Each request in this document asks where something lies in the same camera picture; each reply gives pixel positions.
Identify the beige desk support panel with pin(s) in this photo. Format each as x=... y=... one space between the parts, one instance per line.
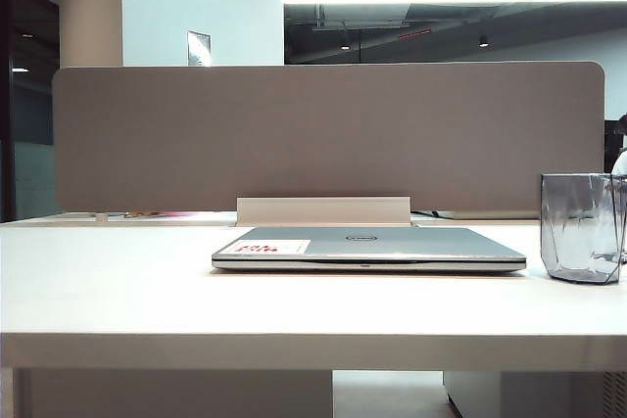
x=171 y=393

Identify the black ceiling spotlight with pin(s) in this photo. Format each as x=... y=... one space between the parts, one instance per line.
x=483 y=41
x=345 y=45

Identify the framed wall notice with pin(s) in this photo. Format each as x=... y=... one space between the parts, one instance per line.
x=199 y=48

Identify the transparent grey plastic mug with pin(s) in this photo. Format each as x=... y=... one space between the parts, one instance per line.
x=573 y=222

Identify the white red laptop sticker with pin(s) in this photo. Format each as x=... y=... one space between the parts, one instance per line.
x=294 y=246

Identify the brown fabric desk divider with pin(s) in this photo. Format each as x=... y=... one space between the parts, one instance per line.
x=318 y=134

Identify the silver Dell laptop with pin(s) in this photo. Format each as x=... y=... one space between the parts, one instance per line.
x=401 y=247

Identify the person in white shirt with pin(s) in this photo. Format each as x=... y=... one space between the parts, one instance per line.
x=622 y=158

